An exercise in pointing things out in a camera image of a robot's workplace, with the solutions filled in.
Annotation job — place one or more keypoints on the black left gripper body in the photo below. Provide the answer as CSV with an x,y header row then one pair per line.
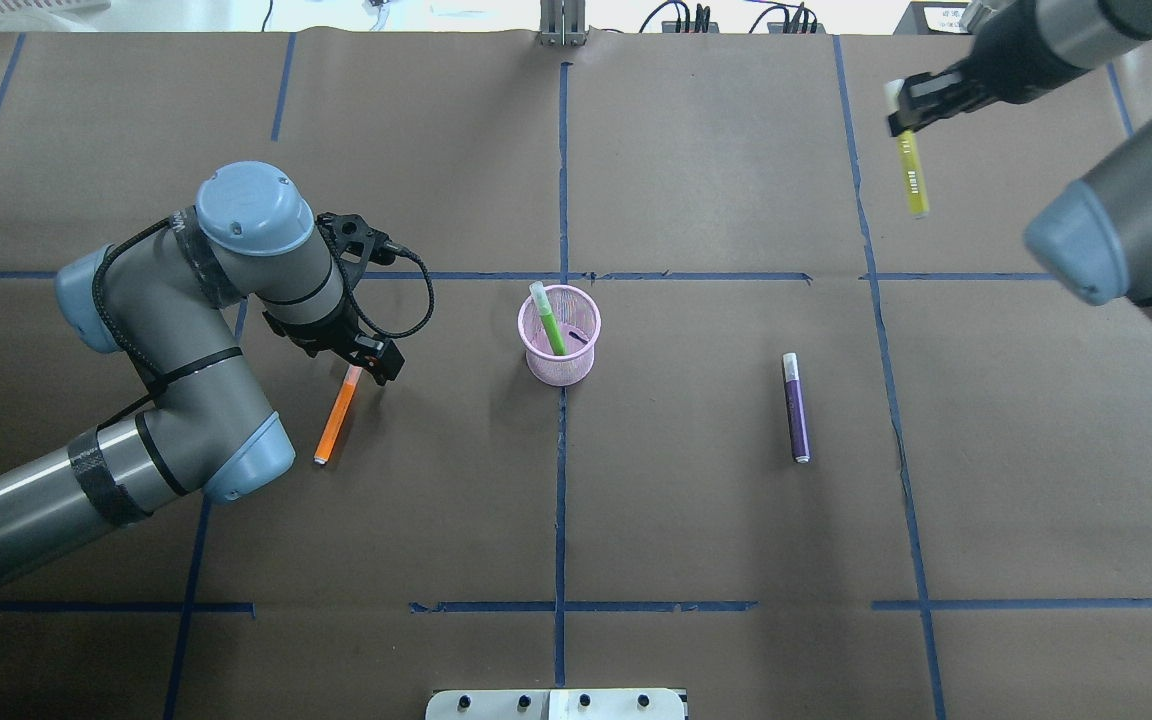
x,y
319,336

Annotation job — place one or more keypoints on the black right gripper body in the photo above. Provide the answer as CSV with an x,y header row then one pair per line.
x,y
998,62

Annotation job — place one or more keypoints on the orange highlighter pen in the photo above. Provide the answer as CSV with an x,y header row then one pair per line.
x,y
335,420

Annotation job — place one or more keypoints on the yellow highlighter pen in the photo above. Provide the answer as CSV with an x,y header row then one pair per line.
x,y
913,181

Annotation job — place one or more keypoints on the green highlighter pen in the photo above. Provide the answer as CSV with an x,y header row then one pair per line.
x,y
547,318

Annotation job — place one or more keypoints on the purple highlighter pen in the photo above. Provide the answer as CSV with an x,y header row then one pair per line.
x,y
800,444

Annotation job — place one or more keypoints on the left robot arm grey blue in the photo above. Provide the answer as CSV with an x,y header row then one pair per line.
x,y
204,423

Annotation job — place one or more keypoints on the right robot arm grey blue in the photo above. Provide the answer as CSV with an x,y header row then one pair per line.
x,y
1095,238

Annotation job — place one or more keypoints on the pink mesh pen holder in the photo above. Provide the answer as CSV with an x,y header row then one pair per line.
x,y
581,324

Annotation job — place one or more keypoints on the black power strip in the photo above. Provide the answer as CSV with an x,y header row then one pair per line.
x,y
731,17

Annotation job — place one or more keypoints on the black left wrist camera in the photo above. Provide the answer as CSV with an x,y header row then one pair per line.
x,y
356,245

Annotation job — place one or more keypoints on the aluminium frame post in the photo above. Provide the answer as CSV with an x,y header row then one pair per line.
x,y
562,23

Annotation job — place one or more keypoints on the white camera pole with base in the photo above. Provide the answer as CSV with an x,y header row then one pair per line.
x,y
560,703

